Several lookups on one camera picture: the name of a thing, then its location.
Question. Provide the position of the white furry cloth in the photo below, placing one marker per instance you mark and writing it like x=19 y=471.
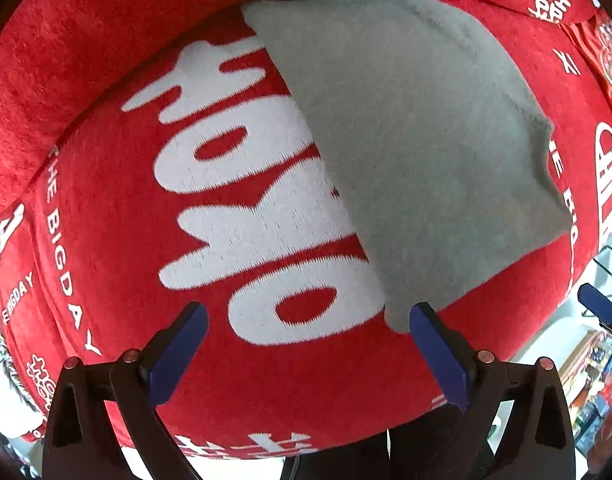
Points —
x=3 y=375

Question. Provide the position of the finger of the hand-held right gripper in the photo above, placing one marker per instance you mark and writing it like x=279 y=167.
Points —
x=598 y=305

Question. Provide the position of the red printed blanket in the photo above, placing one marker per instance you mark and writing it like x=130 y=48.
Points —
x=111 y=210

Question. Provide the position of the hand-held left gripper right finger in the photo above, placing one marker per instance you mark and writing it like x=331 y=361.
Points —
x=441 y=355

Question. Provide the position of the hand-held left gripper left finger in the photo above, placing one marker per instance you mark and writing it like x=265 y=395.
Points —
x=178 y=355

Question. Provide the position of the red patterned cloth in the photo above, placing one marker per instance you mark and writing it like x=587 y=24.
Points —
x=611 y=55

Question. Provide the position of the stack of colourful boxes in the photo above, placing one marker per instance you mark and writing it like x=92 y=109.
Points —
x=598 y=390

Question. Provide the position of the grey small garment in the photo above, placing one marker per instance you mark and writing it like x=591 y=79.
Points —
x=411 y=135

